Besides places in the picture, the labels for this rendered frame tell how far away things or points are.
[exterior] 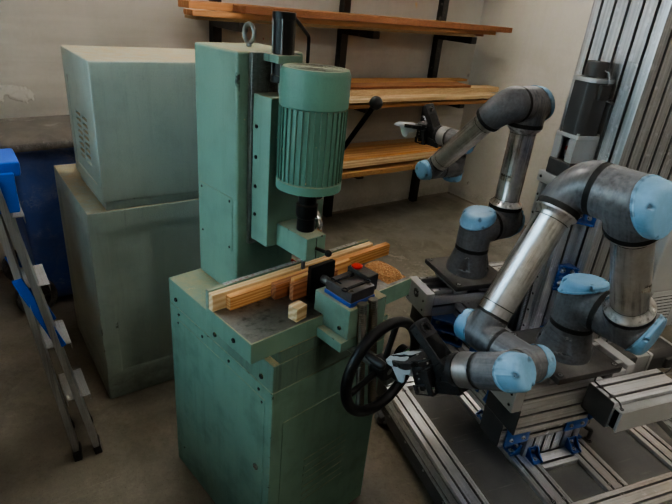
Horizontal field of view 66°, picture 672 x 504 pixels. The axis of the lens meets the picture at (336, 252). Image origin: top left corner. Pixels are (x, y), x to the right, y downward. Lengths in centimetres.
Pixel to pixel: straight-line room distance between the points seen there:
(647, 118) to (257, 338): 117
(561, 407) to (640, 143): 77
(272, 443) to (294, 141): 83
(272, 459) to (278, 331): 43
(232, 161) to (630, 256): 101
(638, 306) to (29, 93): 310
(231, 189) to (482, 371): 86
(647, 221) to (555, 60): 367
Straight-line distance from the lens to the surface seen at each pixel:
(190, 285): 173
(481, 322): 119
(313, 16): 342
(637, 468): 235
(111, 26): 351
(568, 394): 167
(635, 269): 130
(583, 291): 150
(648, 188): 115
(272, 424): 151
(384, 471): 225
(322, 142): 131
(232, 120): 147
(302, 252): 144
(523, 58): 492
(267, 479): 166
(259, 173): 147
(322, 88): 127
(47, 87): 347
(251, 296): 143
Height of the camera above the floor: 165
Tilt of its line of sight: 25 degrees down
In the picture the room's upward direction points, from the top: 6 degrees clockwise
